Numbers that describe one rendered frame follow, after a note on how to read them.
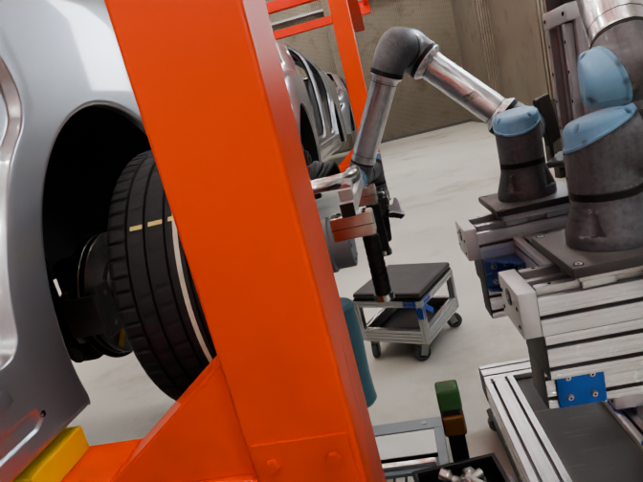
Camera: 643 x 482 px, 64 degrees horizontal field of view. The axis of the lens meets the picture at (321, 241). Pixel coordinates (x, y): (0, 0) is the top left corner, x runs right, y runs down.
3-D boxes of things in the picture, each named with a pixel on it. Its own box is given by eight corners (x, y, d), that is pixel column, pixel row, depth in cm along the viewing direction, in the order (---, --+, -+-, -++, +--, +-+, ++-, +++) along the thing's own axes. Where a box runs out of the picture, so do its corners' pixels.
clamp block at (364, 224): (336, 236, 113) (330, 213, 111) (377, 228, 111) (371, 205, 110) (334, 243, 108) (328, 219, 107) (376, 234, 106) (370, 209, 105)
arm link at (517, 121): (496, 167, 138) (487, 117, 135) (501, 158, 149) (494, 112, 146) (544, 159, 132) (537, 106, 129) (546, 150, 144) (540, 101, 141)
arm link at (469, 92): (523, 163, 146) (371, 54, 154) (527, 154, 159) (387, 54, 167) (553, 127, 140) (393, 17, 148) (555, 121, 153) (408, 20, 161)
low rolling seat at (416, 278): (401, 320, 282) (388, 262, 274) (465, 322, 261) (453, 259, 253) (365, 360, 249) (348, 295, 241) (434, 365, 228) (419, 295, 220)
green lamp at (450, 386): (437, 401, 93) (433, 381, 92) (459, 397, 92) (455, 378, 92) (439, 413, 89) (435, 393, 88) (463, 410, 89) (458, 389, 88)
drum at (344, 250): (283, 273, 139) (270, 224, 136) (361, 258, 136) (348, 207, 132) (273, 292, 126) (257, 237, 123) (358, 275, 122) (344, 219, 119)
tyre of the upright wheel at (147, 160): (242, 387, 161) (214, 187, 173) (315, 376, 157) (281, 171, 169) (120, 433, 97) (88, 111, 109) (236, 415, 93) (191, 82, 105)
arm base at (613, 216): (632, 220, 101) (628, 170, 99) (678, 239, 86) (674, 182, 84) (554, 236, 103) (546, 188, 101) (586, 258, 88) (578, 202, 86)
